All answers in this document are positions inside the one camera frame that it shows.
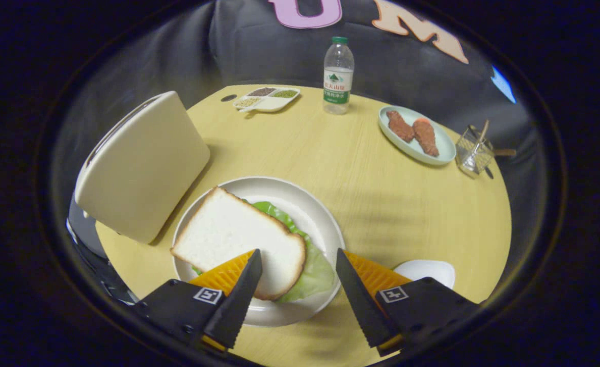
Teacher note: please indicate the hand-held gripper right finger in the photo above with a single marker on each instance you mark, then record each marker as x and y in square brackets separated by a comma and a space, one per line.
[361, 300]

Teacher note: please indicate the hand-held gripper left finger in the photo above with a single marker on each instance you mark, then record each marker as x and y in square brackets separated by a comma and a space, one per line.
[239, 298]

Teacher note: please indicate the green lettuce leaf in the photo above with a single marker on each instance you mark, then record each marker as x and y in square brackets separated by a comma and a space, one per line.
[318, 270]

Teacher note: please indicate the white bread slice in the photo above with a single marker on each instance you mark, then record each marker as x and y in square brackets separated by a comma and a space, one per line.
[228, 234]

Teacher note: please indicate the white square dish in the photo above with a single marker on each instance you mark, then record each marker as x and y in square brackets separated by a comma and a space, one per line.
[432, 269]

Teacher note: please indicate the round white plate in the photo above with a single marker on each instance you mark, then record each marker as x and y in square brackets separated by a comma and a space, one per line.
[300, 204]

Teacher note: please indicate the white toaster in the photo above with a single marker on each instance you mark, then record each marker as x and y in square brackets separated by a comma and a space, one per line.
[142, 168]

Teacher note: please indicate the pale green plate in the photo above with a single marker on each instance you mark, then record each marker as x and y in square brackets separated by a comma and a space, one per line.
[445, 148]

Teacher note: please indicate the reddish meat piece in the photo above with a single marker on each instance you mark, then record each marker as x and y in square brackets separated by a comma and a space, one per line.
[426, 137]

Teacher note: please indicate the brown meat piece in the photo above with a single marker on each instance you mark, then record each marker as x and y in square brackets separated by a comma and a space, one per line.
[400, 126]

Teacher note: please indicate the clear utensil holder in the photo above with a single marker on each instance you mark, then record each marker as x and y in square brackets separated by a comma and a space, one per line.
[473, 153]

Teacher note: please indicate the white divided seasoning tray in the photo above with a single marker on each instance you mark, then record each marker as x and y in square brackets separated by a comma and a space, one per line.
[272, 103]

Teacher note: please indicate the wooden chopstick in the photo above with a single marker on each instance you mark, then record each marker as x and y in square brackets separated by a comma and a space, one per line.
[483, 133]

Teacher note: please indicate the clear plastic water bottle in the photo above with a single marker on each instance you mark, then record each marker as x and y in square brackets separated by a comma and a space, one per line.
[338, 76]

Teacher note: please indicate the black backdrop cloth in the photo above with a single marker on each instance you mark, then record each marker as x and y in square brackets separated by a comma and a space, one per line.
[259, 51]

